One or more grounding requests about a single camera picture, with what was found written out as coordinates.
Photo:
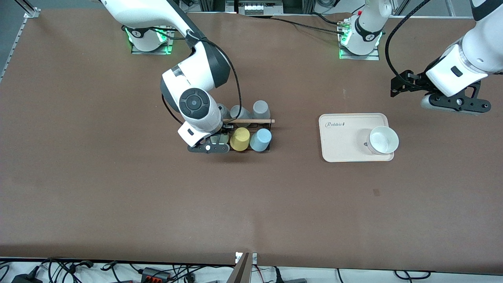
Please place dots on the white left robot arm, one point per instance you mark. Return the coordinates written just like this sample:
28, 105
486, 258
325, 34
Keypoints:
483, 43

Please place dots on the white socket power strip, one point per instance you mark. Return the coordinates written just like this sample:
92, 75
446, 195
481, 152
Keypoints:
253, 8

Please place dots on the grey cup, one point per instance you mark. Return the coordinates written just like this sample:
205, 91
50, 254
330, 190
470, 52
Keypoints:
240, 113
260, 108
224, 112

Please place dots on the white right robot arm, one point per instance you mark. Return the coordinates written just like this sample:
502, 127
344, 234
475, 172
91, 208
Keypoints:
133, 11

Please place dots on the black power adapter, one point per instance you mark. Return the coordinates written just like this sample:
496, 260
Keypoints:
25, 279

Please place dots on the black box red connectors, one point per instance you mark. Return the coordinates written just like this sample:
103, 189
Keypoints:
155, 274

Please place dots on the beige plastic tray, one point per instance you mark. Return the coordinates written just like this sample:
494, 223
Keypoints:
342, 141

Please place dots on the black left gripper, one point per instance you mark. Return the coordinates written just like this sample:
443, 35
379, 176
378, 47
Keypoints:
417, 81

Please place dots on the aluminium edge profile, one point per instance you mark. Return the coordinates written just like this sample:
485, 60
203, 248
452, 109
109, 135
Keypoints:
31, 13

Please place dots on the pale green cup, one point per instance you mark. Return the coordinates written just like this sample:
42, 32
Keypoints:
220, 138

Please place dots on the small metal bracket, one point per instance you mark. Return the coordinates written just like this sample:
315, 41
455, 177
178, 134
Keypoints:
254, 257

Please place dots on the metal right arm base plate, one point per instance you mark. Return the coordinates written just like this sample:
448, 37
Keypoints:
151, 52

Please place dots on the light blue cup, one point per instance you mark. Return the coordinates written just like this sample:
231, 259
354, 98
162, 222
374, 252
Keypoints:
260, 140

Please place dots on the white bowl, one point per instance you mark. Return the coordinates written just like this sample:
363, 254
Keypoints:
383, 139

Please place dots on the yellow cup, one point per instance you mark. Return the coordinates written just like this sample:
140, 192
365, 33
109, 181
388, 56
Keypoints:
240, 139

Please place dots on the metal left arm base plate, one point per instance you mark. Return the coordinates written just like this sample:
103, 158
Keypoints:
359, 57

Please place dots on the aluminium frame post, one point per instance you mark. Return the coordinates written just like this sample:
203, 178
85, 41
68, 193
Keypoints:
212, 4

